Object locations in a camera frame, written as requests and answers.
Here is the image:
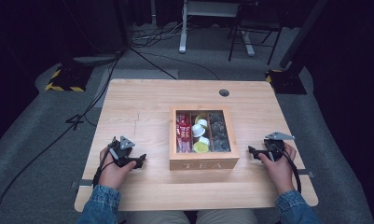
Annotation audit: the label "bundle of red sachets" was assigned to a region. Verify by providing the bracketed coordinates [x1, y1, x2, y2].
[174, 112, 192, 153]

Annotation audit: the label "person's right hand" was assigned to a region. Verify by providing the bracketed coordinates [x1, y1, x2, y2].
[258, 144, 298, 196]

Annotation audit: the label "white desk frame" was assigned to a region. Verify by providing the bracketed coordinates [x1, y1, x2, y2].
[178, 0, 256, 57]

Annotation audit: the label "black chair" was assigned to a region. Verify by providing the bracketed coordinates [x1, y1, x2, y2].
[227, 0, 284, 65]

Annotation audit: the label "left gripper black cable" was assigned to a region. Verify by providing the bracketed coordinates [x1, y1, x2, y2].
[92, 146, 115, 189]

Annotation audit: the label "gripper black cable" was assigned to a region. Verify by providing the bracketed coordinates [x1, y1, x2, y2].
[277, 146, 302, 194]
[92, 146, 115, 189]

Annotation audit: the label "pile of white green capsules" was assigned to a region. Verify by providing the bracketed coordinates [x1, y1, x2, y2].
[191, 114, 212, 154]

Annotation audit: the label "person's left hand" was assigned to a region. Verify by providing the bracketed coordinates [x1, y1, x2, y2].
[98, 147, 137, 189]

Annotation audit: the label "person's leg beige trousers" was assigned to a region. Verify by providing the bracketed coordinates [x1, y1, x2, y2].
[122, 210, 191, 224]
[196, 208, 259, 224]

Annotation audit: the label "grey metal table bracket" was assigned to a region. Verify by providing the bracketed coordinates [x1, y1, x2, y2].
[298, 169, 315, 179]
[71, 179, 94, 189]

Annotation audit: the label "tangle of floor cables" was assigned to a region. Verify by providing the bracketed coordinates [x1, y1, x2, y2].
[131, 20, 190, 49]

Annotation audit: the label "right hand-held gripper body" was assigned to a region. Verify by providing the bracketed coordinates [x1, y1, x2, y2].
[263, 131, 296, 162]

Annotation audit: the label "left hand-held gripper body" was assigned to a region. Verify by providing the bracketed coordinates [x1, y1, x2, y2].
[108, 135, 136, 167]

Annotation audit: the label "black stand base yellow stripes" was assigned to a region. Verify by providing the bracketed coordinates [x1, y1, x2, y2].
[44, 63, 94, 93]
[265, 68, 309, 95]

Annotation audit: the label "dark slanted pole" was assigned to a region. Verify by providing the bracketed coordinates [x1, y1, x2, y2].
[279, 0, 329, 69]

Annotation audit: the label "thin black floor cable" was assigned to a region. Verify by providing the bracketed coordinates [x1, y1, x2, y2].
[130, 46, 220, 81]

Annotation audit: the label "long black floor cable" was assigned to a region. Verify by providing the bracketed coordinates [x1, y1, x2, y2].
[0, 50, 125, 224]

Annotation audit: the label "person's left leg beige trousers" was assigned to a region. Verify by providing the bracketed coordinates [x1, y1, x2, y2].
[122, 210, 191, 224]

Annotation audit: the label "person's right leg beige trousers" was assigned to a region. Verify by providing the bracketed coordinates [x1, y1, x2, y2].
[196, 208, 259, 224]

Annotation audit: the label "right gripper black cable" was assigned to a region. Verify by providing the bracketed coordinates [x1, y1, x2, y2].
[277, 146, 302, 194]

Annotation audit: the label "pile of dark pods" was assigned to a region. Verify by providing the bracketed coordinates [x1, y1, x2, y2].
[208, 112, 231, 153]

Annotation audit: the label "wooden box with glass lid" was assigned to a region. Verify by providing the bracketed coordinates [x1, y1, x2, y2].
[169, 105, 241, 172]

